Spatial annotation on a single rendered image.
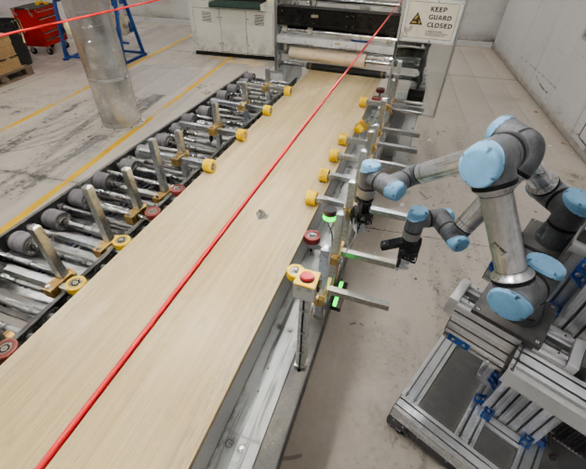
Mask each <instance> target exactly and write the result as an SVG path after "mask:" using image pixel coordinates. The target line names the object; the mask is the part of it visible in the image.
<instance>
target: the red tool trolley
mask: <svg viewBox="0 0 586 469"><path fill-rule="evenodd" d="M10 9H11V11H12V14H13V16H14V18H15V19H16V18H18V19H19V20H20V23H21V26H22V28H23V29H26V28H30V27H34V26H38V25H43V24H47V23H51V22H55V21H57V20H56V16H55V11H54V7H53V3H48V5H43V6H40V5H36V4H35V3H30V4H26V5H22V6H18V7H11V8H10ZM20 23H19V25H20ZM21 26H20V28H21ZM22 28H21V29H22ZM22 33H23V36H24V39H25V42H26V45H27V46H30V48H31V52H32V53H33V54H36V53H37V49H36V48H34V47H46V48H47V53H48V54H49V55H53V51H52V49H51V48H50V47H54V44H57V43H58V42H60V33H59V29H58V24H55V25H50V26H47V27H43V28H38V29H34V30H30V31H26V32H22ZM63 36H64V40H65V45H66V47H67V48H68V47H70V45H69V43H68V42H67V40H66V39H68V37H67V34H66V32H64V33H63Z"/></svg>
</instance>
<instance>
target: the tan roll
mask: <svg viewBox="0 0 586 469"><path fill-rule="evenodd" d="M281 53H284V54H288V56H289V58H290V59H292V60H306V61H314V62H322V63H330V64H338V65H345V66H350V65H351V63H352V62H353V61H354V59H355V58H356V57H357V56H358V54H359V53H352V52H344V51H336V50H327V49H319V48H310V47H294V46H290V48H289V50H284V49H281ZM367 63H371V64H378V65H387V66H392V63H391V62H389V61H381V60H367V59H366V54H361V55H360V56H359V58H358V59H357V60H356V62H355V63H354V64H353V67H361V68H365V67H366V64H367Z"/></svg>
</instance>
